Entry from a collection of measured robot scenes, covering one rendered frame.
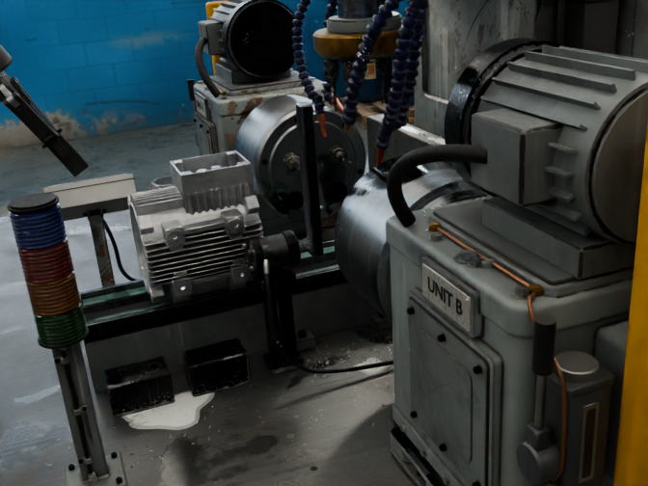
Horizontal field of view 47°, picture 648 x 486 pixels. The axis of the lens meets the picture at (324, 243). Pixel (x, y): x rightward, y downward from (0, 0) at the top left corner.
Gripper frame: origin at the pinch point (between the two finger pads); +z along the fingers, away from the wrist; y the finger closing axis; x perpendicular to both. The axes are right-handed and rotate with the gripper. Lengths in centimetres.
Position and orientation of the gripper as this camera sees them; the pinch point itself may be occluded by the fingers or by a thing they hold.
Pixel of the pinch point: (67, 154)
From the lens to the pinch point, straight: 133.3
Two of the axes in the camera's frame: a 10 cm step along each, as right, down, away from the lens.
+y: -3.5, -3.4, 8.7
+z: 5.2, 7.0, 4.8
